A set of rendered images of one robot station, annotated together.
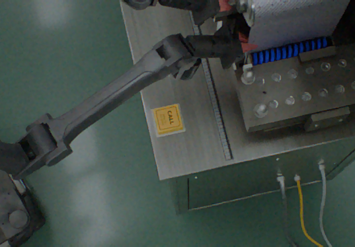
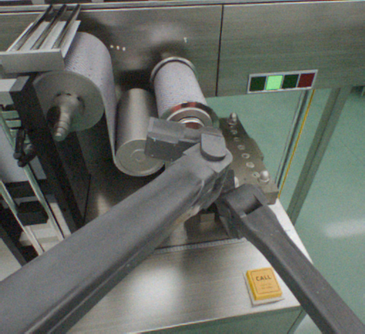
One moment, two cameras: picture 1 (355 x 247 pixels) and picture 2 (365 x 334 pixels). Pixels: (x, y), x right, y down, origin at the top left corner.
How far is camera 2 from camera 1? 1.32 m
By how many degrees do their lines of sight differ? 52
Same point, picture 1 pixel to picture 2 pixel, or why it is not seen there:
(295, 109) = (257, 162)
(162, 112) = (259, 285)
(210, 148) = not seen: hidden behind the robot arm
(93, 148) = not seen: outside the picture
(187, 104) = (242, 264)
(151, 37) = (165, 298)
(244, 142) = not seen: hidden behind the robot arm
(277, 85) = (237, 170)
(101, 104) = (336, 296)
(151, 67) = (270, 221)
